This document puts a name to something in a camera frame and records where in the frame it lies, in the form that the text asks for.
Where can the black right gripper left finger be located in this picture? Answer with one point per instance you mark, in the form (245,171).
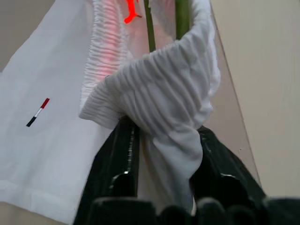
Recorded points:
(117,159)

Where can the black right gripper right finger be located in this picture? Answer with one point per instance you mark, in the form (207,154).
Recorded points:
(222,178)

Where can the white shorts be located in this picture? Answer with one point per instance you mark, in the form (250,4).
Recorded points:
(58,152)

